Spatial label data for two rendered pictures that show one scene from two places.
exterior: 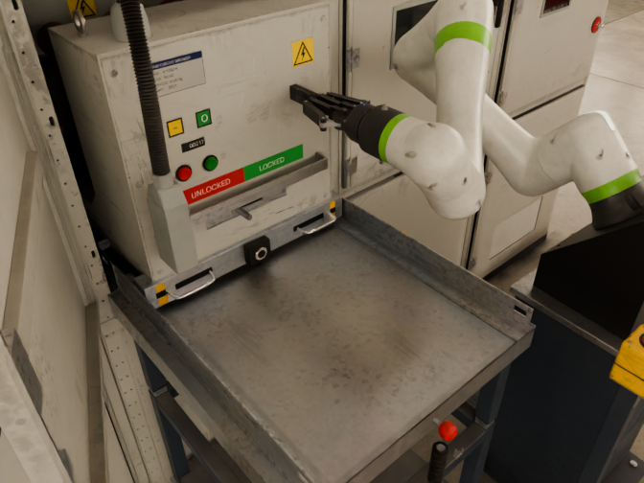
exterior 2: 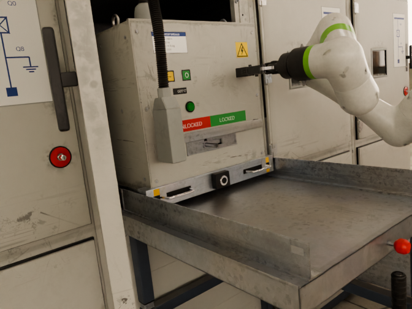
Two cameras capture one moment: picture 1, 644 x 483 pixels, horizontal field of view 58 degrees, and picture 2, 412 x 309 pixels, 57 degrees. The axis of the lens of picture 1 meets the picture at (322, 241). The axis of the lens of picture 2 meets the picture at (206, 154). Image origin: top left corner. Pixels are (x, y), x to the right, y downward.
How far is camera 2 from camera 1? 55 cm
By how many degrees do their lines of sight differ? 27
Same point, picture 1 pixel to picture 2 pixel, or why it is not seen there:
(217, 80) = (194, 53)
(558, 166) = not seen: outside the picture
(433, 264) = (349, 175)
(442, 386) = (385, 221)
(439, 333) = (369, 203)
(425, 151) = (336, 46)
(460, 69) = not seen: hidden behind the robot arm
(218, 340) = not seen: hidden behind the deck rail
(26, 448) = (93, 116)
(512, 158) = (383, 118)
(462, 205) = (366, 94)
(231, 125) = (202, 84)
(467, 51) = (343, 33)
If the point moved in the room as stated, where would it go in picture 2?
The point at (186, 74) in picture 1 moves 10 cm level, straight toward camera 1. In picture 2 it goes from (176, 43) to (182, 38)
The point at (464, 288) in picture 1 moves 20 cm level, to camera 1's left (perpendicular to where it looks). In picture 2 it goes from (377, 183) to (308, 189)
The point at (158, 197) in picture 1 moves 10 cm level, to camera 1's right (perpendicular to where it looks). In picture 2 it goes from (162, 101) to (200, 97)
